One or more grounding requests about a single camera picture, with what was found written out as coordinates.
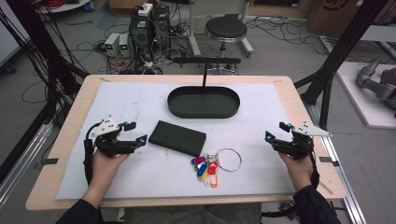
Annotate black metal frame post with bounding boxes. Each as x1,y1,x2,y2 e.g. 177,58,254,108
293,0,389,132
0,0,90,125

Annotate white table mat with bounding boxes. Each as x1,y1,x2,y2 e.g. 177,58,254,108
55,81,297,201

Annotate red cable bundle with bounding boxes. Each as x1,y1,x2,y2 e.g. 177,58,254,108
40,0,64,8

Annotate large cardboard box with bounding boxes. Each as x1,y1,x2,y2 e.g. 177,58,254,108
306,0,396,40

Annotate black wallet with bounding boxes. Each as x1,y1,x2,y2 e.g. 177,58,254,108
148,119,207,158

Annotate person's right hand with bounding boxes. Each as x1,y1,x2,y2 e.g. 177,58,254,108
278,152,314,191

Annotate black computer tower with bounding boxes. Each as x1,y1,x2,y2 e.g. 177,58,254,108
129,12,155,62
152,5,172,50

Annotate round white table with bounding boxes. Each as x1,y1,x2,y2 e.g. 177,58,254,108
36,0,92,14

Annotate person's left hand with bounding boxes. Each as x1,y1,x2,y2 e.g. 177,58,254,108
90,150,130,190

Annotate white floor board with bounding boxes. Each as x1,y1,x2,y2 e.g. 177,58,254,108
335,60,396,130

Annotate white bench power supply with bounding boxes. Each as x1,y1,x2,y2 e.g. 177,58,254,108
118,33,131,57
103,32,120,58

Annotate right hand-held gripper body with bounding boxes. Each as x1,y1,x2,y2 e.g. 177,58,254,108
271,121,333,161

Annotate black sleeved gripper cable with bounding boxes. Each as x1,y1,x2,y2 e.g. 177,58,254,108
306,144,321,189
82,122,104,186

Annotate key ring with colourful tags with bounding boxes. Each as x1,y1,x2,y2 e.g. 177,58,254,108
191,147,243,189

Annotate person's lap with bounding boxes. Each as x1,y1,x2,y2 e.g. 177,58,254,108
102,203,262,224

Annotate aluminium rail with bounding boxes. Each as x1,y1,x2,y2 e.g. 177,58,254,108
306,102,367,224
0,120,54,203

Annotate tangle of floor cables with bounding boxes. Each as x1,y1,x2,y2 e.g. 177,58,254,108
246,15,331,55

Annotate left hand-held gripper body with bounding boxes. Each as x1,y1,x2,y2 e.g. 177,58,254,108
83,115,139,158

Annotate white power adapter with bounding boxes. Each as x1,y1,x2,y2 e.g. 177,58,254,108
137,3,154,17

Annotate black oval tray with hanger bar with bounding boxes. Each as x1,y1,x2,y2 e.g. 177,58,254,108
166,56,242,119

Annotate black round stool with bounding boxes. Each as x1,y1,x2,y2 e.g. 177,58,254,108
205,15,250,76

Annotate white metal stand legs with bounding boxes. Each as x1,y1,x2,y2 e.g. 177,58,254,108
186,0,255,59

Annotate tangle of cables by computers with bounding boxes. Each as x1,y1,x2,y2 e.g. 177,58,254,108
92,40,194,76

